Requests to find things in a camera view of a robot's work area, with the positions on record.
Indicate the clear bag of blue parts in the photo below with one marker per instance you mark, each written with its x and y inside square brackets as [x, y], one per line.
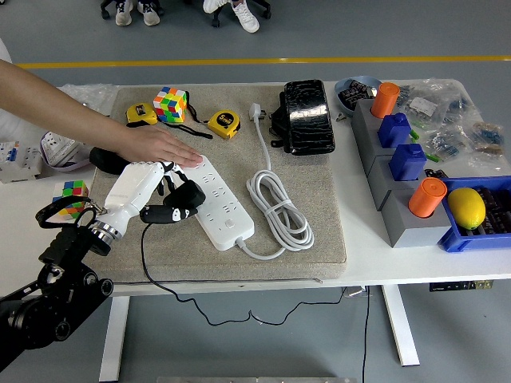
[447, 143]

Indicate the small yellow tape measure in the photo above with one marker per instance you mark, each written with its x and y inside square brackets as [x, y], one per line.
[139, 112]

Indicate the black table control panel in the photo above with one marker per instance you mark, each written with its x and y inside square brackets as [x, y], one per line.
[459, 285]

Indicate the small black component piece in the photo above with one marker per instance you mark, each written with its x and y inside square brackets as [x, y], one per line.
[435, 173]

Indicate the white circuit breaker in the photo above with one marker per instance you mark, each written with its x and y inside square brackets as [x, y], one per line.
[18, 161]

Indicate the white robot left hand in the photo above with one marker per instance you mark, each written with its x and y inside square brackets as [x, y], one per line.
[131, 187]

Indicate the yellow lemon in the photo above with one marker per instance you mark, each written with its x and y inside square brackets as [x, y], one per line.
[467, 207]

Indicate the black chair caster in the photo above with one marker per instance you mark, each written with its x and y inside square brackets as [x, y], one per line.
[216, 20]
[264, 10]
[105, 10]

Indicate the clear bag with white card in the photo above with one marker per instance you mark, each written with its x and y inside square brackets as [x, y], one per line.
[423, 105]

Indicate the clear bag of metal parts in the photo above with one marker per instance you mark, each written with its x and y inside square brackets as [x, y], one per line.
[92, 97]

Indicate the white power strip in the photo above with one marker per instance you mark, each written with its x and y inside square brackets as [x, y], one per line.
[217, 231]

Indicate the small metal clip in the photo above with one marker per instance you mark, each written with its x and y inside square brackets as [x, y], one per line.
[340, 117]

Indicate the blue storage bin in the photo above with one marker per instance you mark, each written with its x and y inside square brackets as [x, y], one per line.
[459, 239]

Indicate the grey metal bracket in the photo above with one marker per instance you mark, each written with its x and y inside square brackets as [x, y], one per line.
[355, 292]

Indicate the black components in bowl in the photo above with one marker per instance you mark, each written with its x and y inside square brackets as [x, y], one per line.
[355, 93]

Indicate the grey-brown mat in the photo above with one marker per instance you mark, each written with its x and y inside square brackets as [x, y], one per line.
[311, 191]

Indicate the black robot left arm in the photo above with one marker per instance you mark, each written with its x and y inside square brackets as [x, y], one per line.
[60, 287]

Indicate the person's forearm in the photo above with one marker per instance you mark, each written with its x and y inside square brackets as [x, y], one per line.
[60, 103]

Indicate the black components in bin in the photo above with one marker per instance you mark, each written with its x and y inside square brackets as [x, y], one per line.
[499, 211]

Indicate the small colourful puzzle cube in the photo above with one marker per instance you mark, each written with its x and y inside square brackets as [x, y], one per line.
[72, 191]

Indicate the blue block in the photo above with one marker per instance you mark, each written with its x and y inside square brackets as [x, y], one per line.
[393, 129]
[407, 161]

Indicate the green peg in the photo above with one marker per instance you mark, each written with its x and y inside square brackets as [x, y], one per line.
[433, 157]
[414, 134]

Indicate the glossy black case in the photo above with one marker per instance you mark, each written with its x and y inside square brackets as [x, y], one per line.
[309, 115]

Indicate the large white socket panel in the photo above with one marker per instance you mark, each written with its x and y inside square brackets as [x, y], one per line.
[56, 147]

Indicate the grey holder block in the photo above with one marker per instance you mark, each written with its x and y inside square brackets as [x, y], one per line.
[371, 149]
[361, 113]
[415, 237]
[379, 175]

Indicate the clear bag of brown resistors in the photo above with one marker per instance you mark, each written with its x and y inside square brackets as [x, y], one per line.
[489, 139]

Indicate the yellow tape measure with print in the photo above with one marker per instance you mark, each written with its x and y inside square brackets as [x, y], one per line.
[223, 123]

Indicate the large colourful puzzle cube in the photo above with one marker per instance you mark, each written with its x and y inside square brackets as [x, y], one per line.
[171, 104]

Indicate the white table leg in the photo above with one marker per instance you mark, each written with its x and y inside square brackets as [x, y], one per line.
[113, 339]
[401, 327]

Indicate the black cloth bundle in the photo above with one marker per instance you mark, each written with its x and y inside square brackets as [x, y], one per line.
[105, 159]

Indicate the blue bowl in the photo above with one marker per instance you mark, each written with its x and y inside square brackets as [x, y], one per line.
[341, 85]

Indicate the black plug adapter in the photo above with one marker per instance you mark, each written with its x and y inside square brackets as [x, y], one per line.
[187, 195]

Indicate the orange cylinder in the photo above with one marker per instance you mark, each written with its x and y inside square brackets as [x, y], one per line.
[425, 197]
[385, 99]

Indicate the person's white sneaker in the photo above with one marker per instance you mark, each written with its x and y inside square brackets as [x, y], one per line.
[212, 5]
[246, 18]
[124, 14]
[148, 14]

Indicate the purple band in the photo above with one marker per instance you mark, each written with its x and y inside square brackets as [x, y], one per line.
[60, 167]

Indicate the person's hand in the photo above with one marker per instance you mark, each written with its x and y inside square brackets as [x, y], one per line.
[159, 145]

